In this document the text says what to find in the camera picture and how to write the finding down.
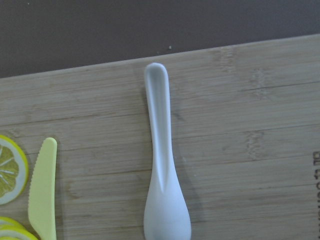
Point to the white ceramic spoon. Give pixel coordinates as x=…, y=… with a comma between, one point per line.
x=166, y=216

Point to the bamboo cutting board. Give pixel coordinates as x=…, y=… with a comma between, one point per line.
x=245, y=132

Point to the yellow plastic knife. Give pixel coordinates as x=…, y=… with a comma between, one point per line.
x=41, y=199

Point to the single lemon slice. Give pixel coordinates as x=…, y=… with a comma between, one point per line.
x=14, y=170

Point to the stacked lemon slices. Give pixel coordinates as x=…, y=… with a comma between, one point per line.
x=11, y=229

